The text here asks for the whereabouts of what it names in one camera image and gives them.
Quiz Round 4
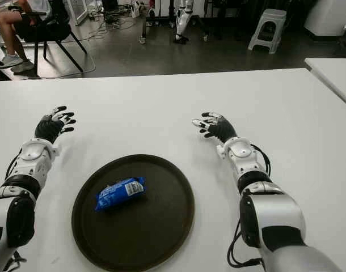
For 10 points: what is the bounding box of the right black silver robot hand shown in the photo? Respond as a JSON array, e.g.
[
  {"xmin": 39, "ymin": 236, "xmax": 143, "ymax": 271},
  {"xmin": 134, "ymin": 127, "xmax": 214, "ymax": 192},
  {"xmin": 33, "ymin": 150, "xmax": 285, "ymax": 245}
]
[{"xmin": 191, "ymin": 112, "xmax": 238, "ymax": 144}]

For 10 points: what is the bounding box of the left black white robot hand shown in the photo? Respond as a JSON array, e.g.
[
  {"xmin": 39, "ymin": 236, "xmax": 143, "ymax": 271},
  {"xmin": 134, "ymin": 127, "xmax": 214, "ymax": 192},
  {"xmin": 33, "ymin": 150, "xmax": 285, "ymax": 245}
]
[{"xmin": 34, "ymin": 105, "xmax": 77, "ymax": 145}]

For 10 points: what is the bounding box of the blue Oreo cookie packet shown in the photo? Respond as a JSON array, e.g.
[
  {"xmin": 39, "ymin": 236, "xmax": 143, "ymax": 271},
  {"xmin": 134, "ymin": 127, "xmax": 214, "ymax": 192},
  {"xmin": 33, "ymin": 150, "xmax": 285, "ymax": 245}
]
[{"xmin": 94, "ymin": 176, "xmax": 147, "ymax": 213}]

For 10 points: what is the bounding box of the black office chair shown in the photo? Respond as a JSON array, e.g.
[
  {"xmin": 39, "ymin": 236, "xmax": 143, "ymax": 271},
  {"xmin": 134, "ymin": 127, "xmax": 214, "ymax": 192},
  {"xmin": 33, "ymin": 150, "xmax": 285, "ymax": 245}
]
[{"xmin": 8, "ymin": 0, "xmax": 88, "ymax": 78}]

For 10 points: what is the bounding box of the seated person with bare legs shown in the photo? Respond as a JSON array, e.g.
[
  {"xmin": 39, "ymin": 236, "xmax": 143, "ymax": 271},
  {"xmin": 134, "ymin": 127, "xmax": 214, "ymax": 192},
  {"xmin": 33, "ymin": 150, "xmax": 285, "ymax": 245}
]
[{"xmin": 0, "ymin": 0, "xmax": 53, "ymax": 74}]

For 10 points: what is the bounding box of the white humanoid robot leg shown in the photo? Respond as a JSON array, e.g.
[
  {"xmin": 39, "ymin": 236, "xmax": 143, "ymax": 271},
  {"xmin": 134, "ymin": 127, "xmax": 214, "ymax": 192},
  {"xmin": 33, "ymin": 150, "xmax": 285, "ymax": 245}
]
[{"xmin": 172, "ymin": 0, "xmax": 195, "ymax": 45}]

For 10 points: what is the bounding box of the grey plastic stool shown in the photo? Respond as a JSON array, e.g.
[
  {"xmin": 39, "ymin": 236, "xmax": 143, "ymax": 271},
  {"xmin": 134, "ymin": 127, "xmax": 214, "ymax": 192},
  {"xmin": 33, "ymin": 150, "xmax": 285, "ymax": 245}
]
[{"xmin": 248, "ymin": 8, "xmax": 287, "ymax": 55}]

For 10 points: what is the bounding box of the white framed panel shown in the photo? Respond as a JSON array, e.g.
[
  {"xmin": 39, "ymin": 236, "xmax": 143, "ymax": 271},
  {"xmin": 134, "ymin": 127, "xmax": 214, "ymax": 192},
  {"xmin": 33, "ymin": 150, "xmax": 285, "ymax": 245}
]
[{"xmin": 65, "ymin": 0, "xmax": 88, "ymax": 26}]

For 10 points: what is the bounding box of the white side table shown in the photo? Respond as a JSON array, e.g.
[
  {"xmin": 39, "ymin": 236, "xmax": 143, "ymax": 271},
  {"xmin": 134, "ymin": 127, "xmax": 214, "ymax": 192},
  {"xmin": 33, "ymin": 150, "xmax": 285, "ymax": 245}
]
[{"xmin": 304, "ymin": 58, "xmax": 346, "ymax": 111}]

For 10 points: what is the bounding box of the round dark brown tray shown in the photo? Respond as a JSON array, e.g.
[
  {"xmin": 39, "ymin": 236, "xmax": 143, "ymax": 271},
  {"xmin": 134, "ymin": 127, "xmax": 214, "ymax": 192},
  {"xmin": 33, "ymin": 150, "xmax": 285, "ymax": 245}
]
[{"xmin": 71, "ymin": 154, "xmax": 196, "ymax": 272}]

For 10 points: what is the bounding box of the white bag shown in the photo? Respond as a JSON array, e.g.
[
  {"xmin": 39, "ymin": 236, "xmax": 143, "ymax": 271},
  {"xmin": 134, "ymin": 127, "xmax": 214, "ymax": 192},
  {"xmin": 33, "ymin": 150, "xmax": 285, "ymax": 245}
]
[{"xmin": 131, "ymin": 0, "xmax": 142, "ymax": 18}]

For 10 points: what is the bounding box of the white cabinet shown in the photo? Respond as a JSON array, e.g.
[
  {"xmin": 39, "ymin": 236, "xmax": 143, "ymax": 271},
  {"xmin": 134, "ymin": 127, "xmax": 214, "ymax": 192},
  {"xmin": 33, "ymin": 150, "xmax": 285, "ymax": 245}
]
[{"xmin": 303, "ymin": 0, "xmax": 346, "ymax": 37}]

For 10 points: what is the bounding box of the long white floor cable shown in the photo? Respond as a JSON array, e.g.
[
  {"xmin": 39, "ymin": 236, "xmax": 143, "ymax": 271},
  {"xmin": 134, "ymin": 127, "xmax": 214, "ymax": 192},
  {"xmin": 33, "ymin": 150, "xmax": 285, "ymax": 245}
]
[{"xmin": 38, "ymin": 19, "xmax": 108, "ymax": 79}]

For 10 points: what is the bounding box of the black wheeled metal frame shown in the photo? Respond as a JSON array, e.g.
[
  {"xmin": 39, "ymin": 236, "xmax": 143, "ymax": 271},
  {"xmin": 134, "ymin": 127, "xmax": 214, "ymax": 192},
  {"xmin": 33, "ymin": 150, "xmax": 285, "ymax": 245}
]
[{"xmin": 138, "ymin": 0, "xmax": 210, "ymax": 45}]

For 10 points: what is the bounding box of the tangled floor cables heap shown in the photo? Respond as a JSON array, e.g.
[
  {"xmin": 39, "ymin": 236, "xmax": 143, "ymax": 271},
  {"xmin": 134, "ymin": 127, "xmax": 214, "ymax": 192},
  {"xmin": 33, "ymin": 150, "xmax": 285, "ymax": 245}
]
[{"xmin": 89, "ymin": 4, "xmax": 137, "ymax": 32}]

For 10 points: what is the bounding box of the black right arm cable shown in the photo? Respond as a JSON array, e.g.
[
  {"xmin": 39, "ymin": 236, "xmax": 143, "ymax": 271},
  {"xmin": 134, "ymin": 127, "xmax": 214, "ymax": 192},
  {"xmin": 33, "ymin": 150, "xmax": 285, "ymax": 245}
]
[{"xmin": 228, "ymin": 144, "xmax": 272, "ymax": 267}]

